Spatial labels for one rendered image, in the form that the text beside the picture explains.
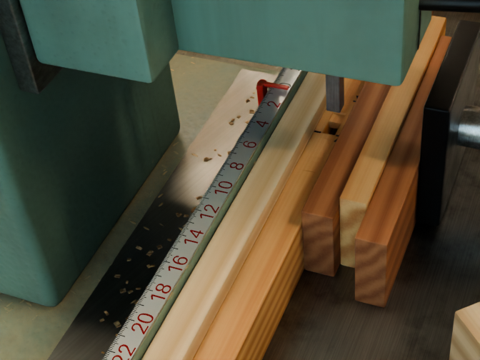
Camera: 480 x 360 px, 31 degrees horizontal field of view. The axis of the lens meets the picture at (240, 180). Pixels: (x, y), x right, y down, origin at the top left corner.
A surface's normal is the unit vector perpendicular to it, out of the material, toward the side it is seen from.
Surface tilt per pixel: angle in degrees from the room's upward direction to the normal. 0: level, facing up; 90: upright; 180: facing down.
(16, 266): 90
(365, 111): 0
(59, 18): 90
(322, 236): 90
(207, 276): 0
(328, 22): 90
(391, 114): 0
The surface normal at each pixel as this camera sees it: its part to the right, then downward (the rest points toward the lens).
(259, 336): 0.92, 0.20
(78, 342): -0.09, -0.73
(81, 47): -0.38, 0.66
